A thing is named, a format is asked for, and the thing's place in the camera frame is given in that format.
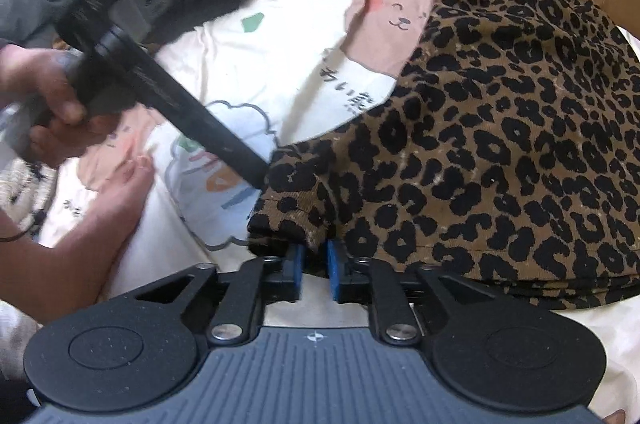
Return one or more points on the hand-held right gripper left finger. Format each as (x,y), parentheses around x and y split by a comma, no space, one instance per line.
(296,271)

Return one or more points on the white black fuzzy cloth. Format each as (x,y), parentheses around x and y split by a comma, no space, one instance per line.
(25,189)

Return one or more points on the leopard print skirt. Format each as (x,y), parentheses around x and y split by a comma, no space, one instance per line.
(500,128)

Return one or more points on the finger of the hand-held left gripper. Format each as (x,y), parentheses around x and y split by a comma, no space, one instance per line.
(230,148)

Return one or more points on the person's left hand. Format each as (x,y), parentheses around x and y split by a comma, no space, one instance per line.
(35,78)

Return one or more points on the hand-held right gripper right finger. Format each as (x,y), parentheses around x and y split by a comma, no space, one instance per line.
(334,269)

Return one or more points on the cream bear print blanket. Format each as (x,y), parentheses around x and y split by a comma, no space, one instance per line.
(300,28)

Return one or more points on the person's bare foot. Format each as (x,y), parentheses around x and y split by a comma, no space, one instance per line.
(90,244)

